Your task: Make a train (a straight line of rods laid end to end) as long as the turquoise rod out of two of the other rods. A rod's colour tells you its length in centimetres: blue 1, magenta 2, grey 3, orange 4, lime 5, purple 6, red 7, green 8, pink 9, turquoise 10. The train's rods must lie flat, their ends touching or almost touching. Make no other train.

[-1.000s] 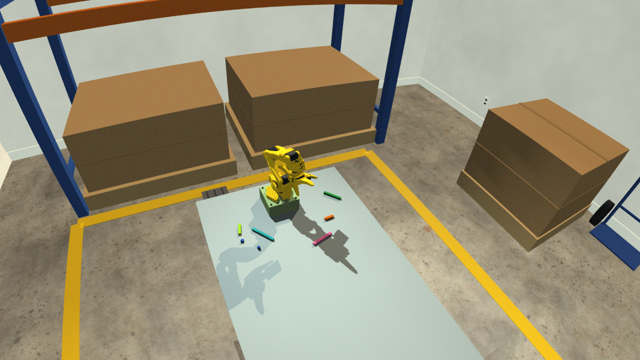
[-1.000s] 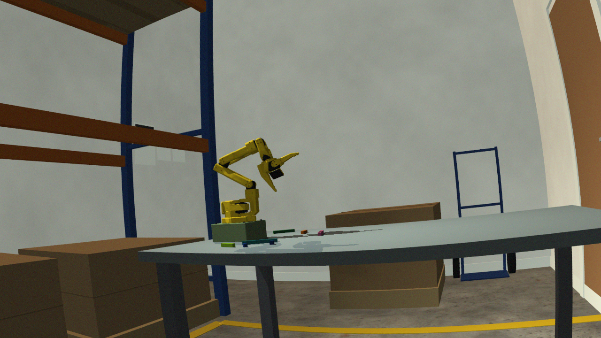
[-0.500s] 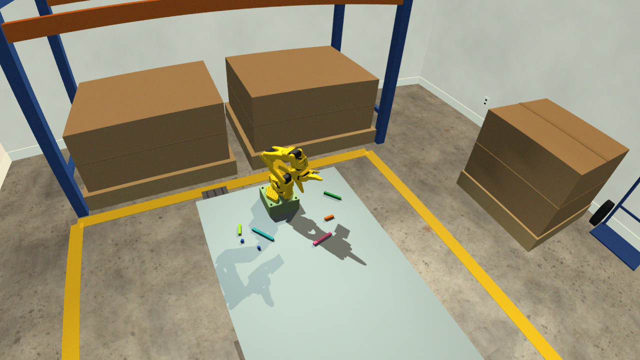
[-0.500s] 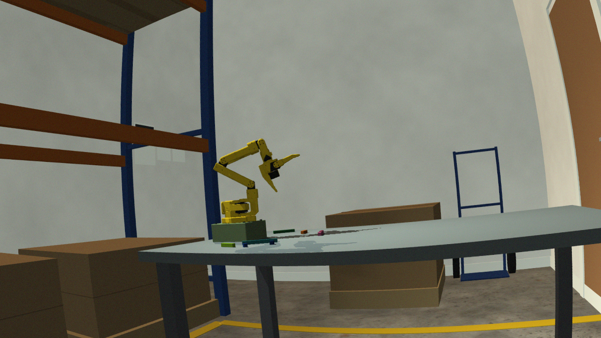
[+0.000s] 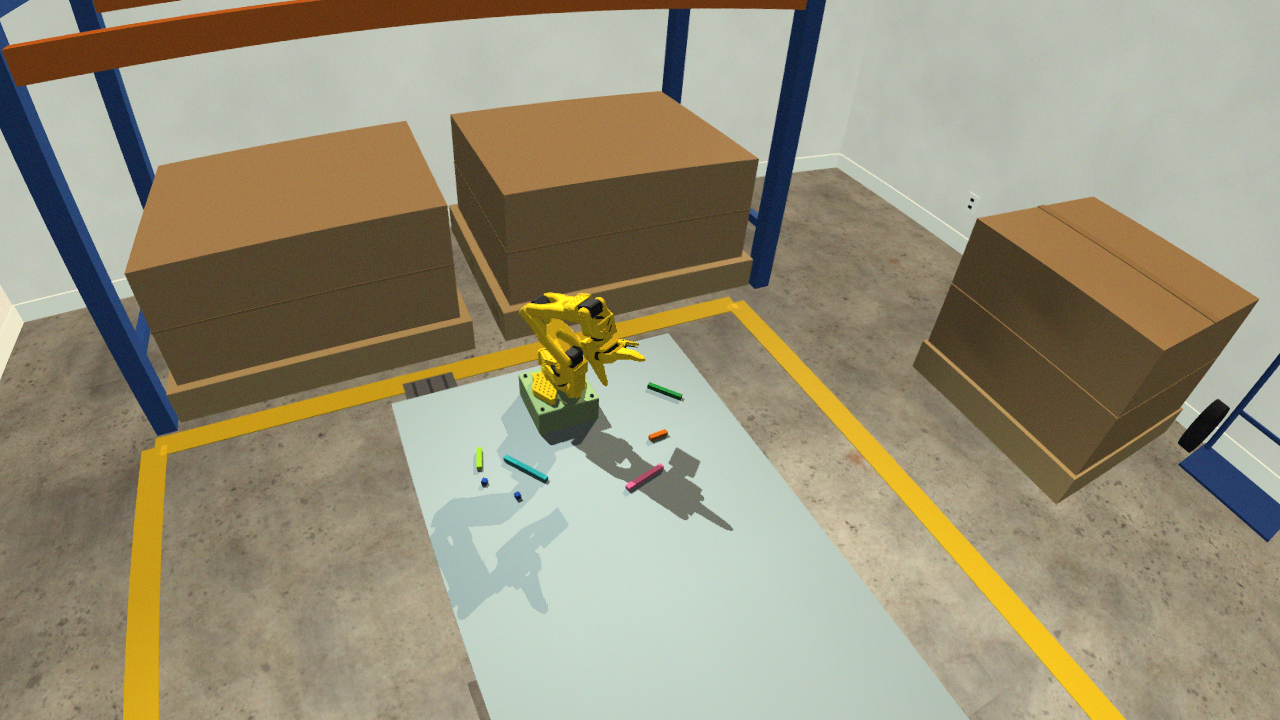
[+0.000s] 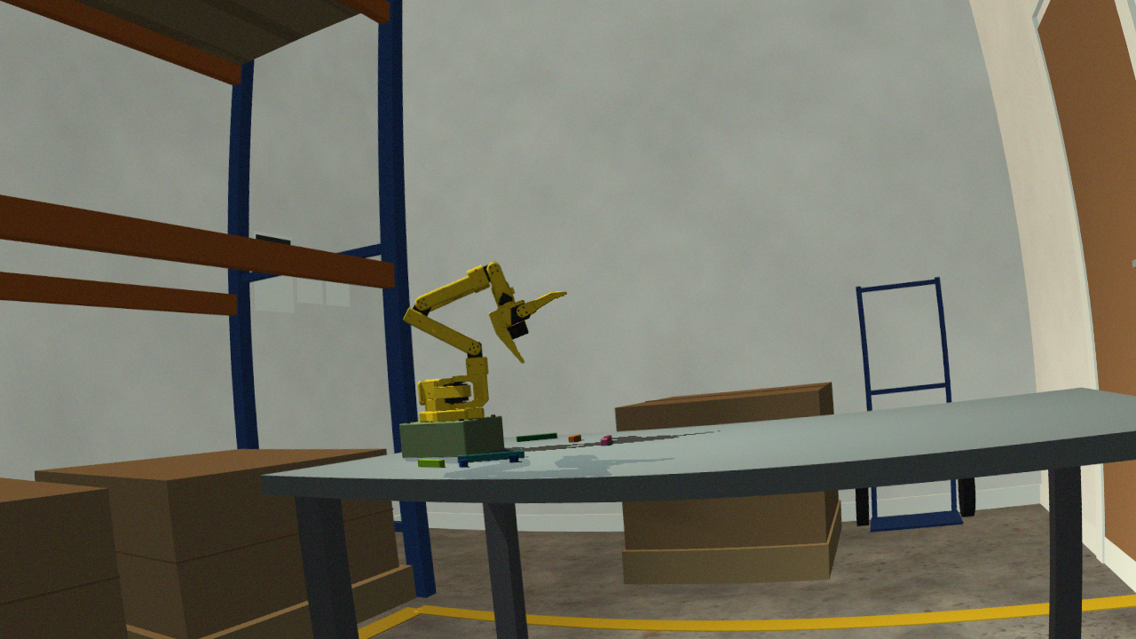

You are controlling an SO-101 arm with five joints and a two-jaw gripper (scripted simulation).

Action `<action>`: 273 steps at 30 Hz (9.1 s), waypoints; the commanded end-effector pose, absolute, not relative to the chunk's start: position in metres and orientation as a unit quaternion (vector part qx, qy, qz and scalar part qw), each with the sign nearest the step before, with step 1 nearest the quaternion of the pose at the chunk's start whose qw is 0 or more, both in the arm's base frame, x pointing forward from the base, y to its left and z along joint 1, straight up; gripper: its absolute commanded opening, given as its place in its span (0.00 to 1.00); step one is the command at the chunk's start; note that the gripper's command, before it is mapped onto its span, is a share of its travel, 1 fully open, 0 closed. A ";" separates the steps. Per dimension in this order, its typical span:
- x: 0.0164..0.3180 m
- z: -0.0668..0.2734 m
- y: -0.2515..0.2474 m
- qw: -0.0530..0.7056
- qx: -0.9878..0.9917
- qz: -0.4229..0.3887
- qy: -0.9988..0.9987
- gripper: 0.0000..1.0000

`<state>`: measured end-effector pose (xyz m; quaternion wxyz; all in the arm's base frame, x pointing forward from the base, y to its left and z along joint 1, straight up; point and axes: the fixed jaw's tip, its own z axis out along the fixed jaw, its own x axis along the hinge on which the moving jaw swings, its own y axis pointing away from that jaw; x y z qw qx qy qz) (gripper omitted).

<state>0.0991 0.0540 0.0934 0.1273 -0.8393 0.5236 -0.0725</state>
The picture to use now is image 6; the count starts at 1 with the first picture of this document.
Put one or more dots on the turquoise rod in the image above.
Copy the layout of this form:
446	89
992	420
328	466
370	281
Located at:
490	457

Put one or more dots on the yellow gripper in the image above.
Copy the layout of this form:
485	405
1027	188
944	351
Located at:
505	319

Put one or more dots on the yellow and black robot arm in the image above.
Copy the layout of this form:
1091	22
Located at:
441	393

